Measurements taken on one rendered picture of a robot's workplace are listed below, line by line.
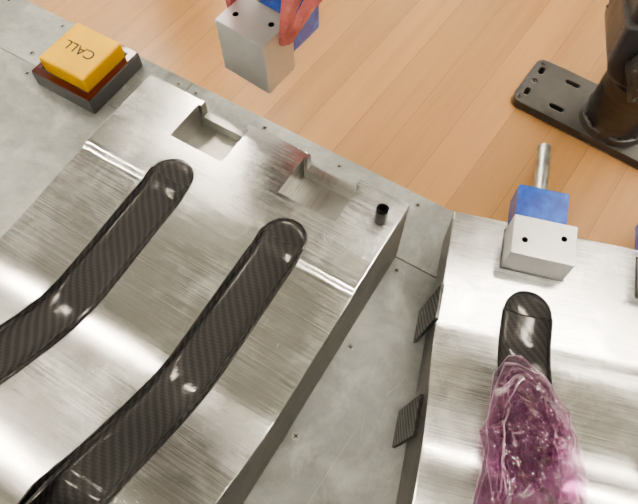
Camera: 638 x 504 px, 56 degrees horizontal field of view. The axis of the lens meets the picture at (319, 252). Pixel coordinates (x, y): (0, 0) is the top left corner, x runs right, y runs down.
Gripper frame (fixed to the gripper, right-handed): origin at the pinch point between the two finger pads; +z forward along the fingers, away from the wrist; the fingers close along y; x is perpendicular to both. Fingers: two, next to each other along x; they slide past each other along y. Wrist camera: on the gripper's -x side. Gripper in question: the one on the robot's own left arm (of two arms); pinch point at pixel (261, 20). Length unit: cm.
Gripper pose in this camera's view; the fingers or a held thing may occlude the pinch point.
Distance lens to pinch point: 52.4
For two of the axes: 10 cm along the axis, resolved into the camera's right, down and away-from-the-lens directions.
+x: 5.3, -4.1, 7.5
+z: -2.9, 7.4, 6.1
